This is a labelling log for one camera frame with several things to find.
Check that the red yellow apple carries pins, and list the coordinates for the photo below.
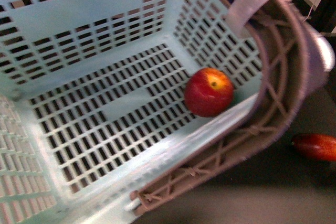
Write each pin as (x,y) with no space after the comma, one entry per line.
(208,93)

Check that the light blue plastic basket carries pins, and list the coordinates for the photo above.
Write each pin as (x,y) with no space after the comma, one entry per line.
(92,91)

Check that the red orange mango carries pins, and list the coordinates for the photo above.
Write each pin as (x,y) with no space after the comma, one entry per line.
(315,146)

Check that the brown basket handle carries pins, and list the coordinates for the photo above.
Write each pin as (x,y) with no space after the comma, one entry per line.
(288,54)

